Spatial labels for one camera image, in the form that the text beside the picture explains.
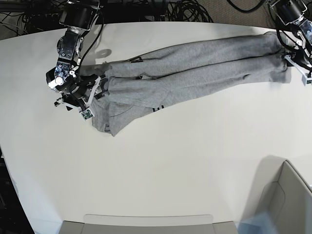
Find grey bin front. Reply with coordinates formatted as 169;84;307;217
59;214;238;234

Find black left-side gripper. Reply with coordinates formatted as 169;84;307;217
281;50;312;77

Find grey bin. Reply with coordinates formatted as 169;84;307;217
256;160;312;234
59;214;238;234

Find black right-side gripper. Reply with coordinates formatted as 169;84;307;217
54;75;107;111

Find white left-side wrist camera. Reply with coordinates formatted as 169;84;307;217
302;73;312;86

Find right-side robot arm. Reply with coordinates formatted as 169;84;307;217
46;0;105;112

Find blue object bottom corner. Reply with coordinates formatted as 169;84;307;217
236;212;278;234

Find black floor cable pile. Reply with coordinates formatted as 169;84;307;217
136;0;215;24

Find grey T-shirt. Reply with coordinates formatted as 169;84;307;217
90;32;291;136

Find grey bin right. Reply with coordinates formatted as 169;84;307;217
256;160;312;234

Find white right-side wrist camera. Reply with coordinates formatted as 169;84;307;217
79;108;94;120

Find left-side robot arm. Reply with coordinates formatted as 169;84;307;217
267;0;312;81

